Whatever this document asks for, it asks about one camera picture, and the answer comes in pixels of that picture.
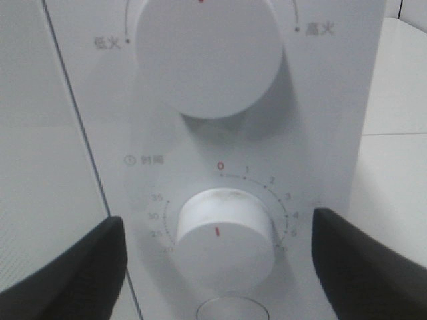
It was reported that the white microwave oven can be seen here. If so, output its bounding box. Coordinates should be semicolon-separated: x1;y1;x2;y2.
0;0;388;320

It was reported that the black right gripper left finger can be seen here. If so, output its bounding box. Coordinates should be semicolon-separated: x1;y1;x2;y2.
1;217;127;319

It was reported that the white microwave knob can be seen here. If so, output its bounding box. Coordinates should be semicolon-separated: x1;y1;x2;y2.
174;188;276;291
135;1;283;119

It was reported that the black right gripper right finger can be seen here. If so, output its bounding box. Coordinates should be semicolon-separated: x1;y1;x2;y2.
312;208;426;319

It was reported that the white microwave door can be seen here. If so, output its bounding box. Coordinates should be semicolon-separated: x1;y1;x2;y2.
0;0;141;320

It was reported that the round door release button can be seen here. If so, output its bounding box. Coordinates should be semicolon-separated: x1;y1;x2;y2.
195;291;270;320

